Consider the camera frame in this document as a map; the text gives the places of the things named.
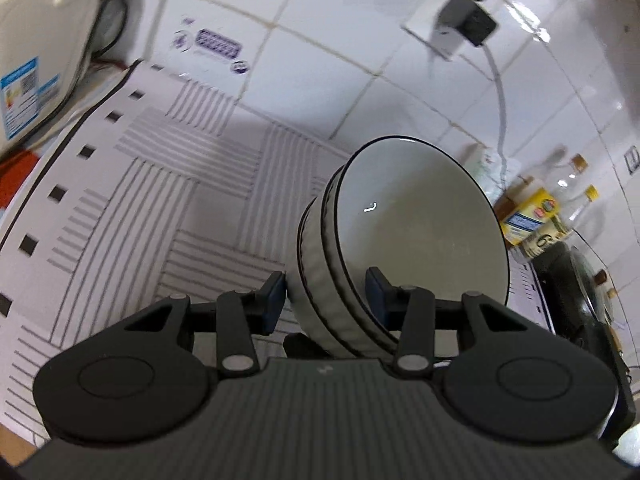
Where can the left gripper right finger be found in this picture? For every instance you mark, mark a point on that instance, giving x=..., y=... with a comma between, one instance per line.
x=411, y=311

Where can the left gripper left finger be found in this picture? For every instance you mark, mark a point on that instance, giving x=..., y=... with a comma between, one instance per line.
x=239, y=316

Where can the grey striped counter mat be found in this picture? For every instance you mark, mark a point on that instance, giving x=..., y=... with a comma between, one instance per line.
x=146, y=212

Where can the black plug adapter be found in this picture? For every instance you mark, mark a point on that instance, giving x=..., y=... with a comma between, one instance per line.
x=464, y=19

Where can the clear vinegar bottle yellow cap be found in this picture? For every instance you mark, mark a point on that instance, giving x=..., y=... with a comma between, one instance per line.
x=558, y=226

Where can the black wok with lid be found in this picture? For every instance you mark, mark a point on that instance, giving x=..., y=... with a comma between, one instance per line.
x=575, y=303

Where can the white bowl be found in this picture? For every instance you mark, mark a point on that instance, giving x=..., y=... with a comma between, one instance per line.
x=315, y=300
x=356, y=306
x=409, y=209

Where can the yellow label oil bottle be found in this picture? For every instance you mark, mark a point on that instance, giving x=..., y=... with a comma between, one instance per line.
x=543, y=197

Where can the white plastic salt bag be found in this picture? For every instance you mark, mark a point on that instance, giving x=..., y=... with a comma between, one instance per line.
x=493, y=173

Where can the blue wall sticker right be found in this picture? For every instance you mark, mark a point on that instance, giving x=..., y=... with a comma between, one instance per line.
x=632, y=159

